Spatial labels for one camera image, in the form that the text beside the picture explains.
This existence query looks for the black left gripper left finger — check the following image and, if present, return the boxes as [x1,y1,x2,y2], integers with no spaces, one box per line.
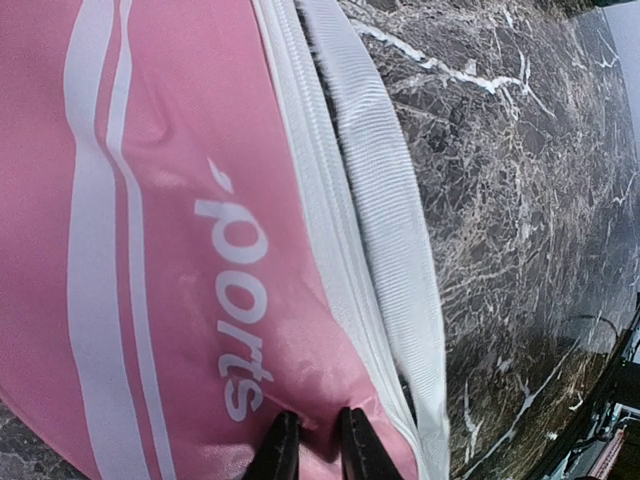
[242,411,300,480]

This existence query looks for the black front table rail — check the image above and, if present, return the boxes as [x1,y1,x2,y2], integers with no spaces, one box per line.
[526,294,639,479]

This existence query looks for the pink racket cover bag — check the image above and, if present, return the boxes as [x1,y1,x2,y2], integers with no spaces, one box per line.
[1,1,450,479]

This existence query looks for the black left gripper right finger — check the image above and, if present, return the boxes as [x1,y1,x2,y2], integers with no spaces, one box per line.
[340,407,403,480]

